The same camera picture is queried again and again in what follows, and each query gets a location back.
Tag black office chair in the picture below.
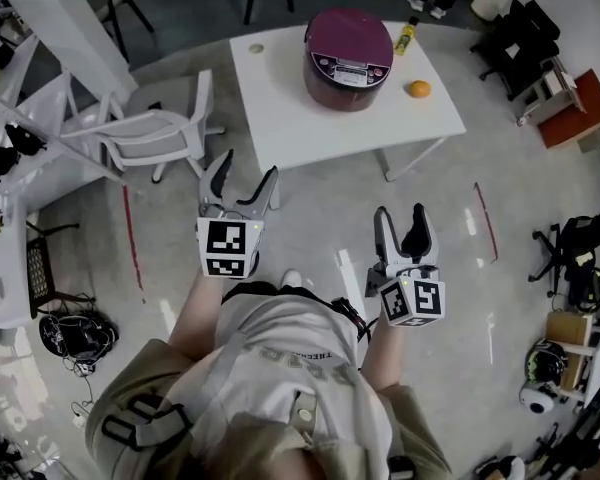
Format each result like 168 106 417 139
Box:
527 215 600 314
469 0 564 102

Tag row of black bags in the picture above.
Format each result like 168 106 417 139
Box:
0 122 46 199

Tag black leg stool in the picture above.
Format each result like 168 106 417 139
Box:
97 0 156 64

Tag black metal lattice chair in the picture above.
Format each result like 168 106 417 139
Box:
25 222 96 319

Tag yellow oil bottle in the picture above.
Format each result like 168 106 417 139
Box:
392 16 420 58

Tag white metal shelf rack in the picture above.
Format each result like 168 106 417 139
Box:
0 0 129 204

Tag person's right forearm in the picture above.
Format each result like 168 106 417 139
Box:
362 317 404 394

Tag cardboard box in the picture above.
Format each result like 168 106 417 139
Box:
544 310 594 349

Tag person's black trousers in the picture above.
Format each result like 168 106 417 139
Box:
222 280 301 304

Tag person's white printed t-shirt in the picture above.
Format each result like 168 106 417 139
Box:
167 287 386 480

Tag white side table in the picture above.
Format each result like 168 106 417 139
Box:
0 195 31 329

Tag orange cabinet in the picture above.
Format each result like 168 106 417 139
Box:
537 69 600 150

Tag white helmet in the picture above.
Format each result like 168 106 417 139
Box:
518 385 556 415

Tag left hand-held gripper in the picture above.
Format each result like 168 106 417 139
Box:
195 148 281 280

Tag black green helmet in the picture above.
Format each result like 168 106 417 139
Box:
524 340 569 384

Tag white mesh office chair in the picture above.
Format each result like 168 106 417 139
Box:
59 69 226 185

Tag person's beige overshirt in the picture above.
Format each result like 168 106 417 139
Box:
84 337 454 480

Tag white square table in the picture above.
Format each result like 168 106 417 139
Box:
228 20 467 209

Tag tangled black cable pile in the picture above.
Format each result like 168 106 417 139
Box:
38 312 120 374

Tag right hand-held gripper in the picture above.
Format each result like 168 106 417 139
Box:
364 202 447 328

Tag person's left forearm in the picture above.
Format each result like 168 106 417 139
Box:
167 272 226 364

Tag black waist cable bundle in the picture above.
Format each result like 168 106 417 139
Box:
329 295 379 342

